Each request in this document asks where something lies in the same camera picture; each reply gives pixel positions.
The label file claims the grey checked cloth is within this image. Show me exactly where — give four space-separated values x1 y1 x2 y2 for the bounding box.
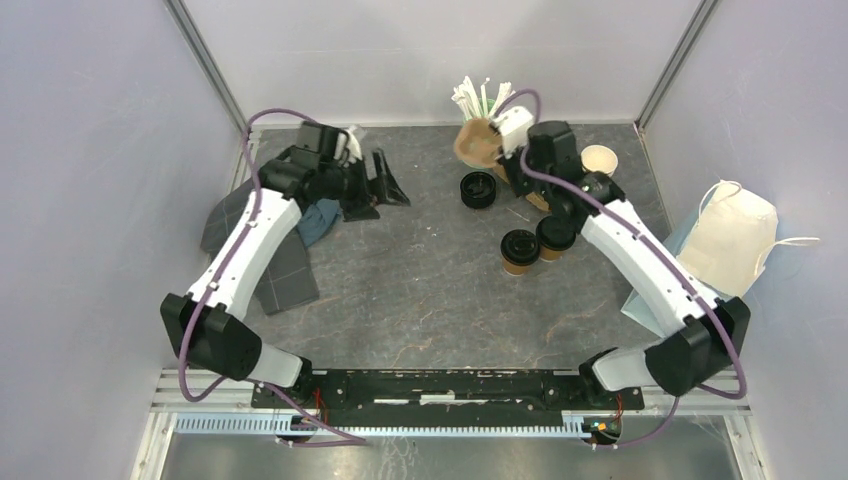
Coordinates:
200 181 320 316

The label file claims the aluminium frame post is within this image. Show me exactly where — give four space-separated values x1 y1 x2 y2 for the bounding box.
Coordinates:
164 0 247 132
634 0 721 137

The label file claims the light blue paper bag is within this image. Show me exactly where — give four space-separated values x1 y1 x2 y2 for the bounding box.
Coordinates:
663 180 820 300

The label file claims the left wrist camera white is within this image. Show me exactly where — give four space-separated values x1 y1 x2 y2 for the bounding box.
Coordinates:
336 125 366 165

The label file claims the stack of black lids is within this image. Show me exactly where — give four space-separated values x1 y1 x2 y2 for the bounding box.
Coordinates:
459 171 497 210

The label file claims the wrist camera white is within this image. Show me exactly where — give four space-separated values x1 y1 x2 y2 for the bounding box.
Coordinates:
490 106 536 158
336 125 366 165

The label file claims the blue cloth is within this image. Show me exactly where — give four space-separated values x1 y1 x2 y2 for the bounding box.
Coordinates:
297 199 342 248

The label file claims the right aluminium frame post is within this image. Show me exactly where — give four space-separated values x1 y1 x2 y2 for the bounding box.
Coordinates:
634 0 721 137

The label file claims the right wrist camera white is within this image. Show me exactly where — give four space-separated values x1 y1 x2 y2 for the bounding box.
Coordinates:
490 106 536 158

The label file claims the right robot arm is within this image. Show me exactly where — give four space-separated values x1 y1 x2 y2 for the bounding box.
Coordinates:
492 118 750 408

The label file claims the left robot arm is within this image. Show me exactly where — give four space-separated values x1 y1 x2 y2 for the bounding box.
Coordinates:
160 120 411 408

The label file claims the left aluminium frame post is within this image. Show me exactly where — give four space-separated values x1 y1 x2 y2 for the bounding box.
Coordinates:
164 0 247 132

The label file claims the stack of paper cups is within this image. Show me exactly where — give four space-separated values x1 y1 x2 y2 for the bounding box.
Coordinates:
580 144 619 176

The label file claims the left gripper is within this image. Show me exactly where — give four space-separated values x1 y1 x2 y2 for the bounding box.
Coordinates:
318 148 409 223

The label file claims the brown paper coffee cup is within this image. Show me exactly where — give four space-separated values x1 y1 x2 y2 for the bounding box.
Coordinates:
535 215 578 263

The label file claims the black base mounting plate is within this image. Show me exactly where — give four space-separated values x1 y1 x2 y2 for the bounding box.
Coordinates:
286 369 645 428

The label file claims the cardboard cup carrier tray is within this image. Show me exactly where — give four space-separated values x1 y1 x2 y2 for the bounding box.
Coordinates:
453 118 550 213

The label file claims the green straw holder cup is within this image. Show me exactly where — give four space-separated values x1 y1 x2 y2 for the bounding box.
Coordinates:
480 98 500 119

